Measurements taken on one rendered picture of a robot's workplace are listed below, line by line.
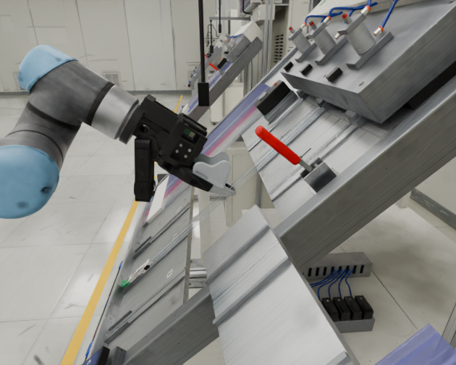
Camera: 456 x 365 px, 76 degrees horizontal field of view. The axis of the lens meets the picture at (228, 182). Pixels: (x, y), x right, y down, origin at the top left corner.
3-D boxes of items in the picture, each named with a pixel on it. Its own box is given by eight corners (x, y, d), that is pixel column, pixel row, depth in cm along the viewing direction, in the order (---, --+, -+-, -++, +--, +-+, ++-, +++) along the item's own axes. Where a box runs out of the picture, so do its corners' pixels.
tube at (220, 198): (126, 289, 60) (121, 286, 59) (128, 284, 61) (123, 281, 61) (323, 111, 48) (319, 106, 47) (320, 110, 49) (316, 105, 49)
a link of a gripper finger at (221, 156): (249, 169, 53) (205, 143, 49) (230, 195, 54) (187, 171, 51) (245, 163, 55) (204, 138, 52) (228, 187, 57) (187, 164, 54)
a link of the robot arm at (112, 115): (85, 132, 43) (102, 120, 50) (114, 148, 44) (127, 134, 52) (108, 87, 41) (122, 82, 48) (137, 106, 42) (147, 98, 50)
